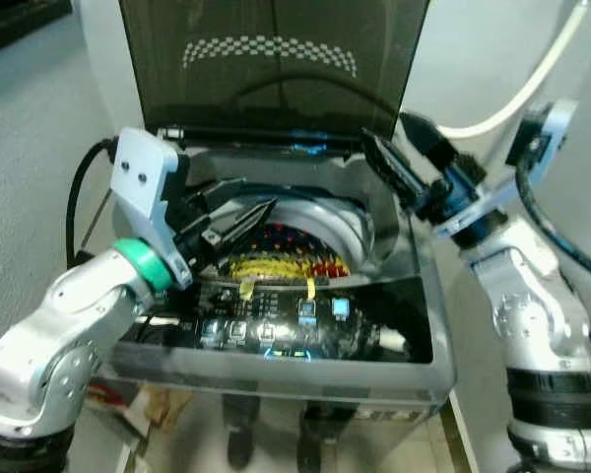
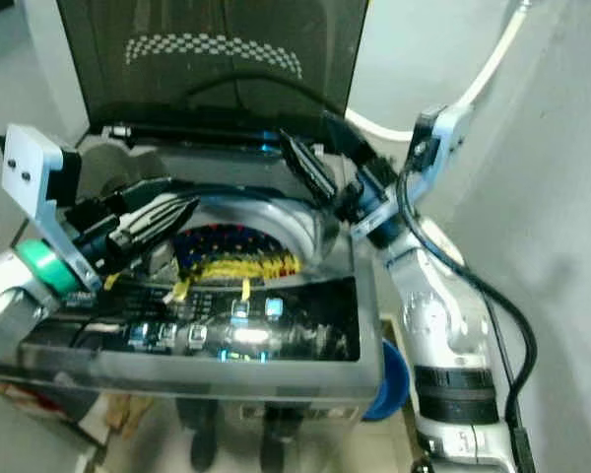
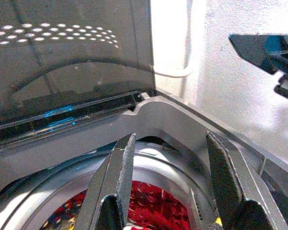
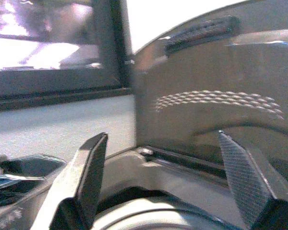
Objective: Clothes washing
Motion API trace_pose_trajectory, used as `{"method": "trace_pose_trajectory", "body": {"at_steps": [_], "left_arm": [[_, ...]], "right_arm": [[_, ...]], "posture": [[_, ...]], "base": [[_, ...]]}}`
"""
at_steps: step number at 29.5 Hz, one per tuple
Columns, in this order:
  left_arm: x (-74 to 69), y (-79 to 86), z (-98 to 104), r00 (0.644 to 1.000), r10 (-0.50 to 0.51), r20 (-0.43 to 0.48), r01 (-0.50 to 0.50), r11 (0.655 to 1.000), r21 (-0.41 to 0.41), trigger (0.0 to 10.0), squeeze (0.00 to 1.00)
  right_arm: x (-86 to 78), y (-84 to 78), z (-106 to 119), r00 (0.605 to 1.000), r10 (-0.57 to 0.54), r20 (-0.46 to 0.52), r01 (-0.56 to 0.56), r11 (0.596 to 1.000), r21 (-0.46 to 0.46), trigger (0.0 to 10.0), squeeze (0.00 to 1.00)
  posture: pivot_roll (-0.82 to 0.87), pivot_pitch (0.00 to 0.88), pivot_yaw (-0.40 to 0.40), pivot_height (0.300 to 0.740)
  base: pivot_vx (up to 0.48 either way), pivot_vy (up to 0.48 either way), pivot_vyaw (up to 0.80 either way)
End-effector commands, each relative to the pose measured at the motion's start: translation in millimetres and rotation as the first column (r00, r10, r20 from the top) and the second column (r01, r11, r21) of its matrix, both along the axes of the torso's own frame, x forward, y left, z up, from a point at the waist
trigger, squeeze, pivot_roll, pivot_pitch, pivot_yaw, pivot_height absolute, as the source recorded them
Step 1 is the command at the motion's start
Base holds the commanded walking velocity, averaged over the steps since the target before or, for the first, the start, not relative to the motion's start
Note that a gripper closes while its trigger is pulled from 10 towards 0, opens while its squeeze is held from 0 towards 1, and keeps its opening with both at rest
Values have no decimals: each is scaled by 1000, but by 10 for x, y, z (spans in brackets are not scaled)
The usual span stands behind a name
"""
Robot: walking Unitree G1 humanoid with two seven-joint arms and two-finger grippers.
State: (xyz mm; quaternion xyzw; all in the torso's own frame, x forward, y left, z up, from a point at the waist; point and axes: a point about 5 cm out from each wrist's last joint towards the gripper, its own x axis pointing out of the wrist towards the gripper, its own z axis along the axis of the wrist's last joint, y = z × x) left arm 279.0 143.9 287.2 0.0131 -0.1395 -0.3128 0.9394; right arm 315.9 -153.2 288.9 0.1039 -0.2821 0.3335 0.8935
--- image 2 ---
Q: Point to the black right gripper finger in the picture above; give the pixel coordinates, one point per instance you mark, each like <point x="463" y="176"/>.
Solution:
<point x="310" y="168"/>
<point x="350" y="136"/>

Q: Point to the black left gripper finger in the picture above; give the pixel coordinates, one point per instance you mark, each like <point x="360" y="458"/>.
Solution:
<point x="153" y="225"/>
<point x="148" y="189"/>

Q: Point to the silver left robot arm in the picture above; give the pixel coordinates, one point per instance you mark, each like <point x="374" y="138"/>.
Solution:
<point x="10" y="305"/>

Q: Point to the grey top-load washing machine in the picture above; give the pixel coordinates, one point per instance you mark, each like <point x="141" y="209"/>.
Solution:
<point x="335" y="384"/>

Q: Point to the silver washer drum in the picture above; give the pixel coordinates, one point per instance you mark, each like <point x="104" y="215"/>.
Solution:
<point x="291" y="222"/>

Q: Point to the yellow tape strip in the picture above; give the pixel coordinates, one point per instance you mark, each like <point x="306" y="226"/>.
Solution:
<point x="245" y="290"/>
<point x="182" y="290"/>

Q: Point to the colourful patterned garment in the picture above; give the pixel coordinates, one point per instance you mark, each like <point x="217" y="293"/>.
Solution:
<point x="236" y="258"/>

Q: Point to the dark smoked washer lid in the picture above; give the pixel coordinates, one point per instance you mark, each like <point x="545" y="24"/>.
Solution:
<point x="217" y="89"/>

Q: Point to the black washer control panel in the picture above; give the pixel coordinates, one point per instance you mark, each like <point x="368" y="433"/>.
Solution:
<point x="315" y="315"/>

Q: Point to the red printed washer sticker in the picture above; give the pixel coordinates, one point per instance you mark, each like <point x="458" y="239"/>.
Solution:
<point x="59" y="409"/>

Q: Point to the blue plastic basin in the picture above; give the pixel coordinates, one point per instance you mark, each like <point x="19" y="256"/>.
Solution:
<point x="386" y="384"/>

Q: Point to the black left robot leg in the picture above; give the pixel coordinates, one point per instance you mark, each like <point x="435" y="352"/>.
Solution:
<point x="199" y="429"/>

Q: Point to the black robot leg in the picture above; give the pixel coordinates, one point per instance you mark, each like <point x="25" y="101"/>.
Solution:
<point x="278" y="439"/>
<point x="199" y="429"/>

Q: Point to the black right robot leg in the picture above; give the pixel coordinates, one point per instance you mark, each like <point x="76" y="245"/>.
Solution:
<point x="278" y="439"/>

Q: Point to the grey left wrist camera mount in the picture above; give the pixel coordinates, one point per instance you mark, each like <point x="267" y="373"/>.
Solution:
<point x="34" y="172"/>

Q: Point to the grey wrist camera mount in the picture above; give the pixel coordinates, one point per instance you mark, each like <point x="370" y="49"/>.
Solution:
<point x="34" y="172"/>
<point x="443" y="133"/>

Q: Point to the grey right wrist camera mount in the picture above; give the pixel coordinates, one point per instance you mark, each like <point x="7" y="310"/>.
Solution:
<point x="443" y="133"/>

